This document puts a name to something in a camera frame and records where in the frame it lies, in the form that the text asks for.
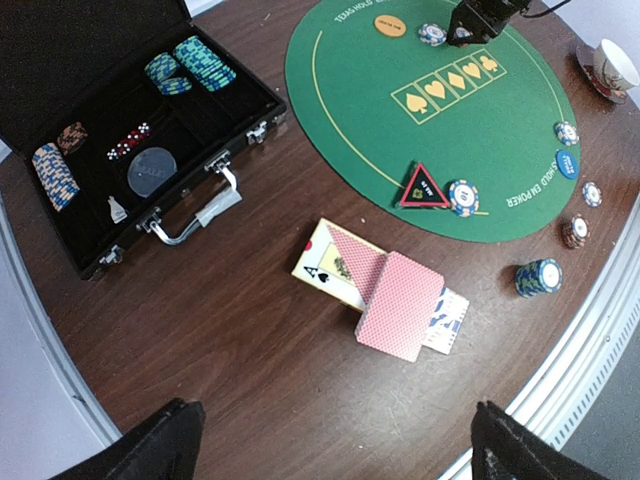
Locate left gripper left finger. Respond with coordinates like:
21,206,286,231
55,398,206,479

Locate orange round button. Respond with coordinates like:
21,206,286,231
374,14,407,38

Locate red black chips in case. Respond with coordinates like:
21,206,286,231
56,121,88,155

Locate dice row in case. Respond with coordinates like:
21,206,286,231
106,122,151,161

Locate blue yellow card box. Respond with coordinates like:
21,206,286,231
422,287,470,355

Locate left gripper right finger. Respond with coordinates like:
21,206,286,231
471,401,605,480

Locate red black chip stack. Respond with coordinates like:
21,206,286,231
562,215,589,249

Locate blue green chips in case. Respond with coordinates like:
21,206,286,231
144,52,192,96

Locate blue pink chip stack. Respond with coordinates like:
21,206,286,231
582,181,602,208

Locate white patterned teacup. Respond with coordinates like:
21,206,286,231
593,38,639,91

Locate ace of spades card pack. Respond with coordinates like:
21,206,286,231
291,218,387,311

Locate black poker chip case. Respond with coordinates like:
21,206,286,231
1,1,286,279

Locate pink backed card deck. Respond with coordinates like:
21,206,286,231
355,252,445,363

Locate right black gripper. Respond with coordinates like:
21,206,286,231
446,0,530,46

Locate blue small blind button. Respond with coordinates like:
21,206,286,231
555,150,580,180

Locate teal chips in case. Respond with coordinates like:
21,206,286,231
173,35,237,92

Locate small key tag in case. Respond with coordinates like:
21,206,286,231
108,195,128,224

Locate clear dealer button in case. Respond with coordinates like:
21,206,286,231
127,147,177,198

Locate black red triangular button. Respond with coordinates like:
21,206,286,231
398,163,450,209

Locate round green poker mat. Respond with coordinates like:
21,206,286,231
285,1,580,243

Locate blue green chip stack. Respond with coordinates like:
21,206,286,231
515,258,563,298

